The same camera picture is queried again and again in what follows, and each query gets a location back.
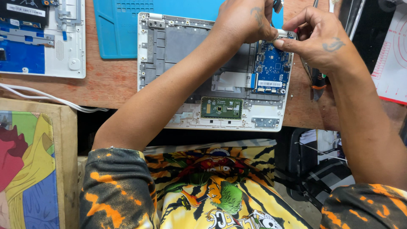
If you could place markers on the person's right hand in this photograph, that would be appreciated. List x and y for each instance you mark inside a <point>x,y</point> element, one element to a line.
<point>324,41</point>

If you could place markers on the person's left hand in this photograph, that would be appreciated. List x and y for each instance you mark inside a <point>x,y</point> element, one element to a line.
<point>241,22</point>

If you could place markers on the person's left fingers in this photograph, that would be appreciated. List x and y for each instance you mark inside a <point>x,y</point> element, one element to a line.
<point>268,31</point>

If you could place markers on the silver metal hinge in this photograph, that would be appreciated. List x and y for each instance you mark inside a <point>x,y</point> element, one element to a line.
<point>155,19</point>
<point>284,32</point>

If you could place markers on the blue laptop circuit board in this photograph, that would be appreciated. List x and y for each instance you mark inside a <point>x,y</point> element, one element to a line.
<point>270,66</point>

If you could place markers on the metal tweezers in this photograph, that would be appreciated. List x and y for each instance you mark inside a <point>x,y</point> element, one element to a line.
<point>306,70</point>

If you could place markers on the black laptop screen panel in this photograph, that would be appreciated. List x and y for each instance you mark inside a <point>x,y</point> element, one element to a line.
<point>349,16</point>

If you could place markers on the green touchpad circuit board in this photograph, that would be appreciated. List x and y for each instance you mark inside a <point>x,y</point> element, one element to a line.
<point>222,108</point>

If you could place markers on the white laptop palmrest chassis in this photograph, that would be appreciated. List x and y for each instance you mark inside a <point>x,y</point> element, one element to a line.
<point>178,54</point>

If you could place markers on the white mat with red print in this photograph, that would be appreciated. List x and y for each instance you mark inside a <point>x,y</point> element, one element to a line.
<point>391,63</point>

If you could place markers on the blue silicone repair mat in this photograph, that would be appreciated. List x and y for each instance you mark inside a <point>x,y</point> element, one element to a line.
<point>127,25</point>

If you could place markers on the yellow cartoon print shirt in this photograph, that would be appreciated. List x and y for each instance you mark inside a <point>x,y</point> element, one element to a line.
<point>216,190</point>

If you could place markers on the white opened laptop base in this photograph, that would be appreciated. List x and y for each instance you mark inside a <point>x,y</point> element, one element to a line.
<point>41,38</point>

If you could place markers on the colourful cartoon print pad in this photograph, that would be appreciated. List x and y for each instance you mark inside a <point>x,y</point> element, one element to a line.
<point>28,171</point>

